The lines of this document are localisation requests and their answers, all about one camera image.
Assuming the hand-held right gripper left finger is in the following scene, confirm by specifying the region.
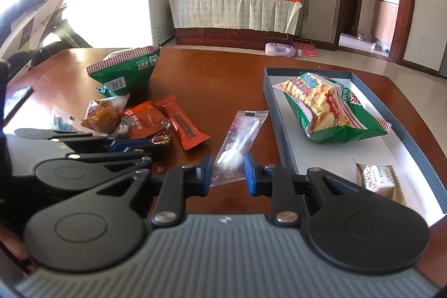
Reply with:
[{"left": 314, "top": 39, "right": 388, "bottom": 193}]
[{"left": 94, "top": 154, "right": 213, "bottom": 227}]

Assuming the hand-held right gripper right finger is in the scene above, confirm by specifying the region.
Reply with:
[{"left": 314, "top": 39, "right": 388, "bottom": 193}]
[{"left": 243, "top": 154, "right": 357, "bottom": 227}]

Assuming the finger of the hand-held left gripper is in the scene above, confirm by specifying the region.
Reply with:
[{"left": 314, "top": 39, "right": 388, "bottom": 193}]
[
  {"left": 66, "top": 149, "right": 154, "bottom": 168},
  {"left": 15, "top": 128, "right": 156, "bottom": 152}
]

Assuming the orange snack packet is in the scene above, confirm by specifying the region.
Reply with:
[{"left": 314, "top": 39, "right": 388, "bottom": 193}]
[{"left": 124, "top": 102, "right": 172, "bottom": 140}]

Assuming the clear candy packet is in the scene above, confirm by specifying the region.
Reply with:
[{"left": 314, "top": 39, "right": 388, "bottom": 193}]
[{"left": 211, "top": 110, "right": 269, "bottom": 187}]

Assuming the brown bread packet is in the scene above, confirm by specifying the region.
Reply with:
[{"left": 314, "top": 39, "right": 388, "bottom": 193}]
[{"left": 82, "top": 96, "right": 130, "bottom": 136}]

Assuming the grey shallow cardboard box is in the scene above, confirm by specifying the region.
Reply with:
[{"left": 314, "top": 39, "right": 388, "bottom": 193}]
[{"left": 263, "top": 67, "right": 447, "bottom": 229}]

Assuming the red-orange snack bar packet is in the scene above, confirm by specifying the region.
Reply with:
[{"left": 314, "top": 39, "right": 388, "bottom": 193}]
[{"left": 155, "top": 95, "right": 212, "bottom": 151}]

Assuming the small clear blue packet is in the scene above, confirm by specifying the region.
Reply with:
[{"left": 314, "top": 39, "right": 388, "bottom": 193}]
[{"left": 52, "top": 106, "right": 76, "bottom": 131}]

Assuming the green prawn cracker bag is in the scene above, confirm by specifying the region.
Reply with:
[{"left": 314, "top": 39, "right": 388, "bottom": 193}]
[
  {"left": 272, "top": 72, "right": 392, "bottom": 144},
  {"left": 87, "top": 46, "right": 162, "bottom": 97}
]

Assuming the black smartphone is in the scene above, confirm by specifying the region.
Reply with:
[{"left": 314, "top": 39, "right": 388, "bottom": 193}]
[{"left": 3, "top": 86, "right": 35, "bottom": 126}]

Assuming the purple detergent bottle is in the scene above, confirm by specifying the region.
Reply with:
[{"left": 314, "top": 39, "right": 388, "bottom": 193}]
[{"left": 265, "top": 42, "right": 304, "bottom": 58}]

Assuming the small beige pastry packet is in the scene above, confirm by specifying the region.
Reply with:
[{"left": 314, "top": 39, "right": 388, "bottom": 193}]
[{"left": 354, "top": 161, "right": 407, "bottom": 206}]

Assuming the pink floor scale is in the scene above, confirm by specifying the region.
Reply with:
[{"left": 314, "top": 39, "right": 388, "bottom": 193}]
[{"left": 293, "top": 41, "right": 319, "bottom": 57}]

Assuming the dark wooden television cabinet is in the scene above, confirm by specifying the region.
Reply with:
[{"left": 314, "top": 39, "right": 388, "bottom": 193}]
[{"left": 175, "top": 26, "right": 297, "bottom": 48}]

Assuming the white chest freezer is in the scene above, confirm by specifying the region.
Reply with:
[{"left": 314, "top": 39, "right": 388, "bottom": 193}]
[{"left": 91, "top": 0, "right": 174, "bottom": 48}]

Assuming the electric scooter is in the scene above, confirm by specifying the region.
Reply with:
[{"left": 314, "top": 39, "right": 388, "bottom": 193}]
[{"left": 0, "top": 0, "right": 92, "bottom": 75}]

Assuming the white patterned cabinet cloth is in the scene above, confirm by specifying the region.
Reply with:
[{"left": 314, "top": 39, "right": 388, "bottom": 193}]
[{"left": 168, "top": 0, "right": 303, "bottom": 34}]

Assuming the wooden kitchen cabinet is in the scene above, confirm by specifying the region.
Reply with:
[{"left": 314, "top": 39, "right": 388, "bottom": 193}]
[{"left": 372, "top": 0, "right": 401, "bottom": 49}]

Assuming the silver refrigerator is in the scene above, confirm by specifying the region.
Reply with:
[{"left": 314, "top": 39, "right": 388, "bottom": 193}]
[{"left": 438, "top": 48, "right": 447, "bottom": 78}]

